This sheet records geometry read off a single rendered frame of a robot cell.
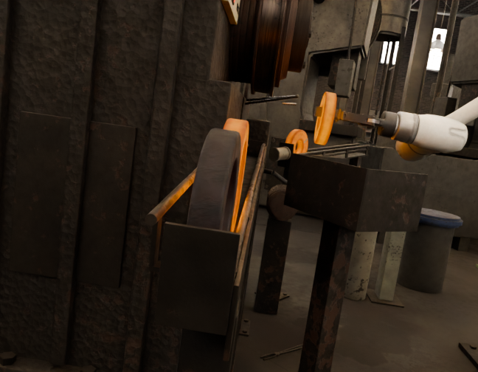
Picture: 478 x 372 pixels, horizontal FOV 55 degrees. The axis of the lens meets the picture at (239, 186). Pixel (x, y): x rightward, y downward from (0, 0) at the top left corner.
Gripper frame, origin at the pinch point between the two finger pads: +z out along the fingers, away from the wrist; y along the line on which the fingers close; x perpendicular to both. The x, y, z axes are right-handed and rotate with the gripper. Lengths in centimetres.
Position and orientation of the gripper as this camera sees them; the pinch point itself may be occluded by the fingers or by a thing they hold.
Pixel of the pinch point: (327, 113)
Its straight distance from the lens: 142.2
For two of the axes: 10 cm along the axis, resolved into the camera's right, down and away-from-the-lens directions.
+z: -9.8, -1.9, 0.4
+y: 0.7, -1.3, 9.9
